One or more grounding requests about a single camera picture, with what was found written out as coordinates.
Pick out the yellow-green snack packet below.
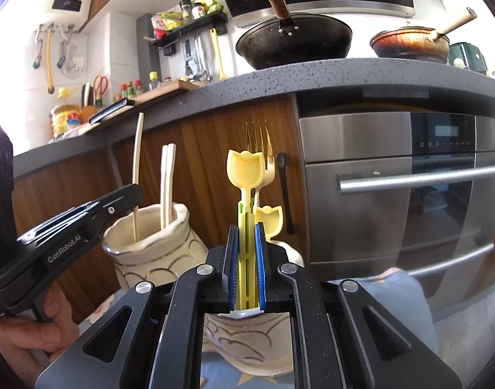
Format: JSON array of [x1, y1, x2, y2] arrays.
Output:
[[160, 11, 185, 30]]

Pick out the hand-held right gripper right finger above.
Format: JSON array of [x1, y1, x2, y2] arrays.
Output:
[[253, 222, 463, 389]]

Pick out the wooden cabinet door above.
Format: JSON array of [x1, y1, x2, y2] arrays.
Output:
[[110, 93, 307, 268], [10, 130, 124, 325]]

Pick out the hanging metal kitchen tool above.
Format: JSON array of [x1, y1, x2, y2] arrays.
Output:
[[184, 40, 199, 77], [196, 34, 212, 82]]

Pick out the brown frying pan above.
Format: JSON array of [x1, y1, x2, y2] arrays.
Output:
[[369, 7, 477, 65]]

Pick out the yellow tulip plastic fork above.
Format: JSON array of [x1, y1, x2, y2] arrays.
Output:
[[226, 149, 265, 308]]

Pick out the yellow hanging spatula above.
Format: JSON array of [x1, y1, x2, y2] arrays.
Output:
[[210, 28, 229, 81]]

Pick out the blue cartoon printed cloth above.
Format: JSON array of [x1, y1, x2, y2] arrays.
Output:
[[79, 267, 439, 389]]

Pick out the black wall shelf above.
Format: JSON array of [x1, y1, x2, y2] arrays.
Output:
[[144, 11, 229, 56]]

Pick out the green kitchen appliance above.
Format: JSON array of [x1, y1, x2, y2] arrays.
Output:
[[448, 41, 489, 76]]

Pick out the yellow cooking oil bottle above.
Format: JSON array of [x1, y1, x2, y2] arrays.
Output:
[[51, 87, 83, 138]]

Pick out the black-handled knife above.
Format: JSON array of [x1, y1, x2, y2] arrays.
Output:
[[88, 97, 135, 125]]

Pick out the white wall outlet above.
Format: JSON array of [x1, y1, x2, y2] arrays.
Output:
[[65, 54, 86, 78]]

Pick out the person's left hand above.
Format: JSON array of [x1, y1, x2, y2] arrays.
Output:
[[0, 281, 82, 369]]

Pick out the stainless steel built-in oven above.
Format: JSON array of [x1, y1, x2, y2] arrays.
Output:
[[298, 105, 495, 325]]

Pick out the orange-handled scissors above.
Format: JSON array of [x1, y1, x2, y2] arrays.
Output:
[[93, 74, 109, 106]]

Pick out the wooden chopstick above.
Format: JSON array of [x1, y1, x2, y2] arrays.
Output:
[[167, 143, 177, 230], [133, 112, 145, 241]]

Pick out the white floral ceramic utensil holder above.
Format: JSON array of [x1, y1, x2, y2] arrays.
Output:
[[101, 203, 305, 378]]

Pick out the black wok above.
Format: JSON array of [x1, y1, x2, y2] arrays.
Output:
[[235, 0, 353, 70]]

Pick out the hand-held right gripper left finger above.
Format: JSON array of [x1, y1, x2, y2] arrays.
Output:
[[34, 224, 242, 389]]

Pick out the gold fork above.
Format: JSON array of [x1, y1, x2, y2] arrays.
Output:
[[244, 121, 277, 211]]

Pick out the red snack packet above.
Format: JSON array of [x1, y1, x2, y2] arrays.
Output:
[[151, 14, 167, 40]]

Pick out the grey speckled countertop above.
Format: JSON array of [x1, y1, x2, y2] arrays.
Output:
[[12, 57, 495, 179]]

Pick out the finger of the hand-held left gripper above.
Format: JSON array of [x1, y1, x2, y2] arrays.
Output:
[[16, 184, 145, 244], [39, 210, 116, 239]]

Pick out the wooden knife block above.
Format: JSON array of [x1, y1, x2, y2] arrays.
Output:
[[80, 83, 98, 124]]

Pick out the wooden cutting board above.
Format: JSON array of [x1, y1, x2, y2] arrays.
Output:
[[75, 79, 211, 134]]

